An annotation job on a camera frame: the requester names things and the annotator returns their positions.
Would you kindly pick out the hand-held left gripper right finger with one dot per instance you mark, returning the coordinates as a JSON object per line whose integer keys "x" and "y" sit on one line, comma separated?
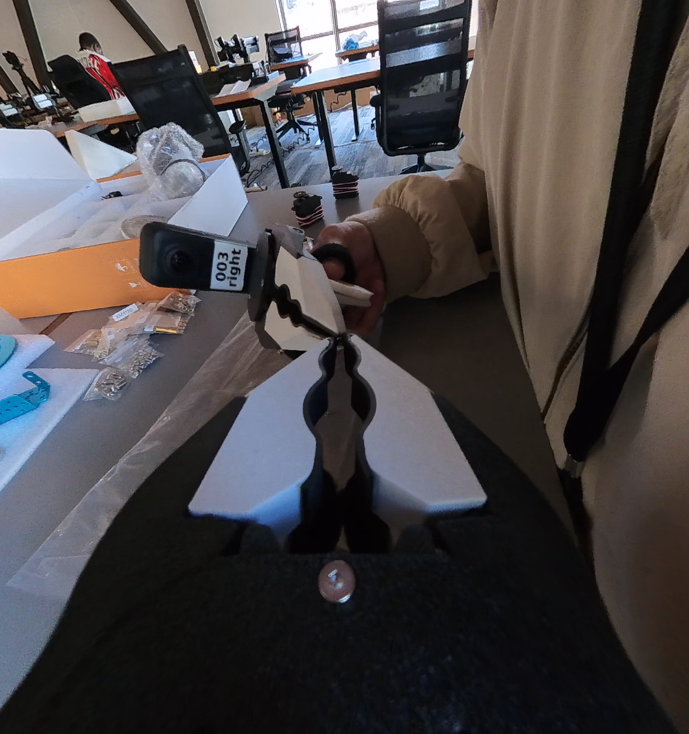
{"x": 419, "y": 453}

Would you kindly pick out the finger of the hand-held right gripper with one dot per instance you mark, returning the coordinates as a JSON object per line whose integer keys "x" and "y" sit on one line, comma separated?
{"x": 307, "y": 286}
{"x": 287, "y": 335}

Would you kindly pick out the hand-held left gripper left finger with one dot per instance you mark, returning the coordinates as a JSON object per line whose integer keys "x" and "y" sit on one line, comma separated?
{"x": 258, "y": 453}

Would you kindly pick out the person's right forearm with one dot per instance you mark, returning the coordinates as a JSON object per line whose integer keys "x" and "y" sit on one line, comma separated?
{"x": 436, "y": 229}

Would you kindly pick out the grey desk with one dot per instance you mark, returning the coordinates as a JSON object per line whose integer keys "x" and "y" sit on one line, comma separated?
{"x": 436, "y": 355}

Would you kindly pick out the wooden office desk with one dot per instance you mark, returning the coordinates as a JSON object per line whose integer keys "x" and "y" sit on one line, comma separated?
{"x": 333, "y": 74}

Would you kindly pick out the person's right hand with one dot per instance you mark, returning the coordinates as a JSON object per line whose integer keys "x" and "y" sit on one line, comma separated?
{"x": 367, "y": 264}

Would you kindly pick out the bubble wrap bundle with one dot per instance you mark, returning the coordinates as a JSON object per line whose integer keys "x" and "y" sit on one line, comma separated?
{"x": 166, "y": 160}

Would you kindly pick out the pile of screw bags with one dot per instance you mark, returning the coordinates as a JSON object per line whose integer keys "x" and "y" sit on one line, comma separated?
{"x": 132, "y": 350}

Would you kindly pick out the clear plastic bag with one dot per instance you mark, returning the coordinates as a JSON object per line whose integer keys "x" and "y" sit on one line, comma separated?
{"x": 149, "y": 459}

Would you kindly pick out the orange and white cardboard box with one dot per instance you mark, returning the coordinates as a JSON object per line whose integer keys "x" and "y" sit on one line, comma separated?
{"x": 63, "y": 275}

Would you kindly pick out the workbench with dark equipment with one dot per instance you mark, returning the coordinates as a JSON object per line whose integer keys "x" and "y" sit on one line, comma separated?
{"x": 247, "y": 89}

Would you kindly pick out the white foam tray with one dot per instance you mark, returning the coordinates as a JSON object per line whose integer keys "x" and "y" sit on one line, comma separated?
{"x": 35, "y": 436}

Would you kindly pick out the black office chair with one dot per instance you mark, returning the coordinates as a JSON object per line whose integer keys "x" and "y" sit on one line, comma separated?
{"x": 287, "y": 51}
{"x": 419, "y": 86}

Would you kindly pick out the large grid window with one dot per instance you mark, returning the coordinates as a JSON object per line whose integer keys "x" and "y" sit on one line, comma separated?
{"x": 321, "y": 23}

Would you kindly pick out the blue multi-hole box bracket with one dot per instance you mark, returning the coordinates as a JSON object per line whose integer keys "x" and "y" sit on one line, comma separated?
{"x": 12, "y": 407}

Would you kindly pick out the black camera tripod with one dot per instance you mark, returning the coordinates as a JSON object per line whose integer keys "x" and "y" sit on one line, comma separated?
{"x": 17, "y": 69}

